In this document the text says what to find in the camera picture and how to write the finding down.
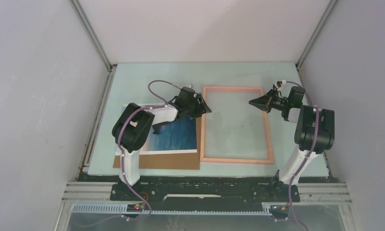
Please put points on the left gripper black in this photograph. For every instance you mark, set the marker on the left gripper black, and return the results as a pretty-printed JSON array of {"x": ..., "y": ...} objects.
[{"x": 202, "y": 109}]

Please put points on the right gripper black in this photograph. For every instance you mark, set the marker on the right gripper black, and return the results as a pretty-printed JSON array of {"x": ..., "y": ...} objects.
[{"x": 265, "y": 102}]

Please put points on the pink wooden picture frame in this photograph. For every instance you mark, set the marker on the pink wooden picture frame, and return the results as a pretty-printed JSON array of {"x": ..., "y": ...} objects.
[{"x": 237, "y": 161}]

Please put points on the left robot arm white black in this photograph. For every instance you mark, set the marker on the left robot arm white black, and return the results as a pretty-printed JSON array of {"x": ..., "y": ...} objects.
[{"x": 131, "y": 130}]

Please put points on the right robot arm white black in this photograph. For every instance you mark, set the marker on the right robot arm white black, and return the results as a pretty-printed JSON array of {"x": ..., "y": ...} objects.
[{"x": 314, "y": 133}]

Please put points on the landscape photo print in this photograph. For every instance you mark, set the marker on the landscape photo print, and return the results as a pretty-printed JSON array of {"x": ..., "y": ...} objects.
[{"x": 168, "y": 134}]

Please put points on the brown backing board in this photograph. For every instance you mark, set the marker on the brown backing board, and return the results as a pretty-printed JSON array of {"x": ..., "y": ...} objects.
[{"x": 186, "y": 161}]

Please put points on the small circuit board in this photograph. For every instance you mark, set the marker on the small circuit board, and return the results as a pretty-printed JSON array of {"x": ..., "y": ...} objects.
[{"x": 135, "y": 208}]

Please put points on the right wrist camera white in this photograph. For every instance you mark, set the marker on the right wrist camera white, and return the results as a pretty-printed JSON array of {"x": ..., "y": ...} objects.
[{"x": 279, "y": 85}]

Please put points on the right corner metal post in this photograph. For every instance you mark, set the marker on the right corner metal post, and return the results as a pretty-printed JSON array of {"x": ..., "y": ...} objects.
[{"x": 316, "y": 33}]

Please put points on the corner metal post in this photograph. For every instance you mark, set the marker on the corner metal post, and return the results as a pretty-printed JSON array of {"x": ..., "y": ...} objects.
[
  {"x": 88, "y": 28},
  {"x": 316, "y": 33}
]

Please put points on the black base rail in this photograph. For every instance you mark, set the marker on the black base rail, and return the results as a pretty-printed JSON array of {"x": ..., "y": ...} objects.
[{"x": 206, "y": 194}]

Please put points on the aluminium frame rails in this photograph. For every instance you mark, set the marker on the aluminium frame rails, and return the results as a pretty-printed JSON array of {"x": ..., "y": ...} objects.
[{"x": 97, "y": 196}]

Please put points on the white cable duct strip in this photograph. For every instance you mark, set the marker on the white cable duct strip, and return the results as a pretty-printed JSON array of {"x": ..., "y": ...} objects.
[{"x": 122, "y": 209}]

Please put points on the left corner metal post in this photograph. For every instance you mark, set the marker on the left corner metal post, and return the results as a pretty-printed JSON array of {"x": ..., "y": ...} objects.
[{"x": 88, "y": 28}]

